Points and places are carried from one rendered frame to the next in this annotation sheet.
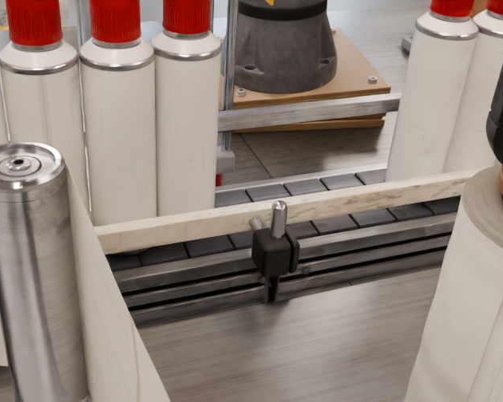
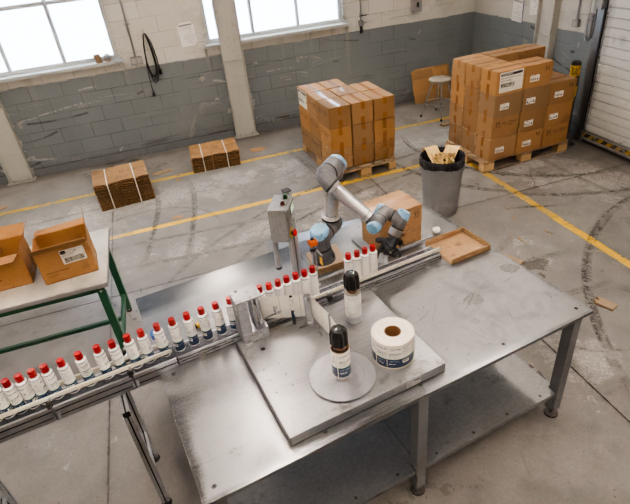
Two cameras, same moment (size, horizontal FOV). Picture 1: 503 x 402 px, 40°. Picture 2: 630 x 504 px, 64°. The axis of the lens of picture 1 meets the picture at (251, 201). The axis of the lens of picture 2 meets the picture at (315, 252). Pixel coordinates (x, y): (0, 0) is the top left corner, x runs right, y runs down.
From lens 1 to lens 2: 2.29 m
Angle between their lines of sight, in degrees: 0
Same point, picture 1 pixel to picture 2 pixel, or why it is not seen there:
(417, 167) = not seen: hidden behind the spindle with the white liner
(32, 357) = (308, 312)
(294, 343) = (334, 309)
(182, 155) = (314, 287)
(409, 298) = not seen: hidden behind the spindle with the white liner
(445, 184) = not seen: hidden behind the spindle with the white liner
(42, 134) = (298, 289)
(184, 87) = (313, 279)
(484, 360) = (348, 304)
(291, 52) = (326, 258)
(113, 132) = (306, 287)
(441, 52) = (347, 264)
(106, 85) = (304, 281)
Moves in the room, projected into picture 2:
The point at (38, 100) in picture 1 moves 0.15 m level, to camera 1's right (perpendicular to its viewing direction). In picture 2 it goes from (297, 285) to (325, 282)
